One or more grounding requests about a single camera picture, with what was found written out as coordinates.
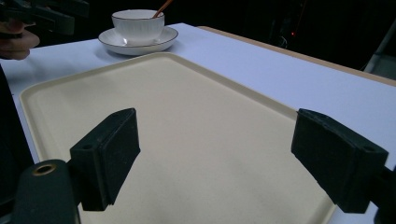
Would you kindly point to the white ceramic cup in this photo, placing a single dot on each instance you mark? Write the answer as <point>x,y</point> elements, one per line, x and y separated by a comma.
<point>138,26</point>

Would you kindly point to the cream plastic tray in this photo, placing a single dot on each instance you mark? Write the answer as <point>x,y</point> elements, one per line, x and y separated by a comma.
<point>199,124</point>

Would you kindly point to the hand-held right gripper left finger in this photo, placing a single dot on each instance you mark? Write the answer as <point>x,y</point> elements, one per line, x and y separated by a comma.
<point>106,161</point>

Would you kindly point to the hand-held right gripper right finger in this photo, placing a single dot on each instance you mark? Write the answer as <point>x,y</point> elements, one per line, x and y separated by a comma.
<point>336,161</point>

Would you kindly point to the white ceramic saucer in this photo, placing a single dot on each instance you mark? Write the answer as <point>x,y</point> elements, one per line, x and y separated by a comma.
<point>137,43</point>

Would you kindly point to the metal stand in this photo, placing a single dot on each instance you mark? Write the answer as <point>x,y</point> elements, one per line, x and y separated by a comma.
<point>380,49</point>

